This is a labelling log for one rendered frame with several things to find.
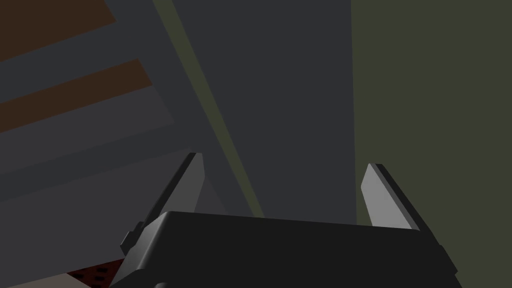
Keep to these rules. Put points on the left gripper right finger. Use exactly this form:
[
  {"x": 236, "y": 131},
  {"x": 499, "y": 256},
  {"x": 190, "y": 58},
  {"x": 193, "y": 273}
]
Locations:
[{"x": 386, "y": 200}]

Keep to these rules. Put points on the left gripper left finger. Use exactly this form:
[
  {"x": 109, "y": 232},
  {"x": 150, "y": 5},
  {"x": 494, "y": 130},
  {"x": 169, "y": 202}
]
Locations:
[{"x": 184, "y": 188}]

